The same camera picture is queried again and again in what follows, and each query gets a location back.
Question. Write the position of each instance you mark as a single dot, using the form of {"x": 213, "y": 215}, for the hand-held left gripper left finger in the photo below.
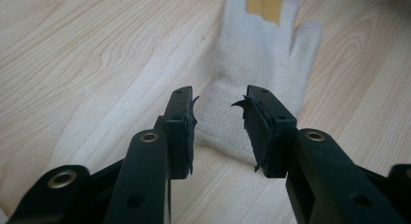
{"x": 176, "y": 133}

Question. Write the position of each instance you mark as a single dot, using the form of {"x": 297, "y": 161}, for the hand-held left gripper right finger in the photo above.
{"x": 268, "y": 136}

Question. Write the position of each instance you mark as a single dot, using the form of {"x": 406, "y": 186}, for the white knit glove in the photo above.
{"x": 258, "y": 62}

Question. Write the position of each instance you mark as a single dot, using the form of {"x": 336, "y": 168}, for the yellow flat strip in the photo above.
{"x": 263, "y": 4}

